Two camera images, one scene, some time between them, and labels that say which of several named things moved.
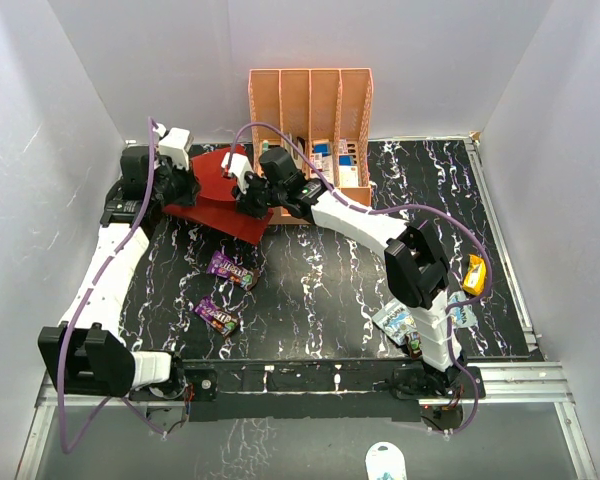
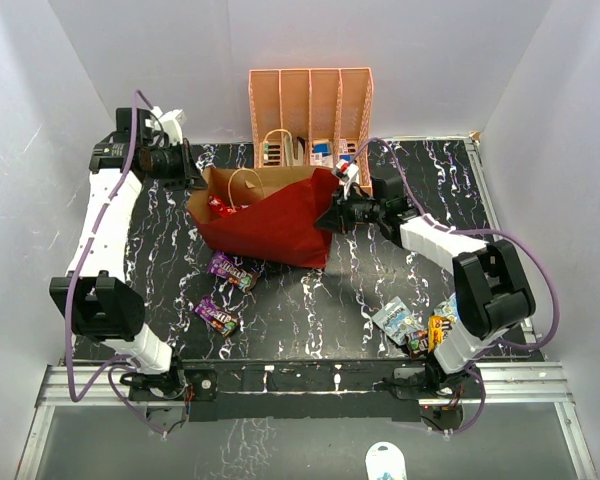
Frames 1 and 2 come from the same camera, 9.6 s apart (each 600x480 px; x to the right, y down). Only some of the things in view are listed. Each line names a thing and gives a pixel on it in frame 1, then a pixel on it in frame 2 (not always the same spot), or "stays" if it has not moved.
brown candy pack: [414, 344] stays
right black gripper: [246, 201] -> [337, 217]
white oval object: [389, 464] stays
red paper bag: [214, 204] -> [283, 206]
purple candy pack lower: [222, 321] stays
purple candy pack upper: [225, 266] stays
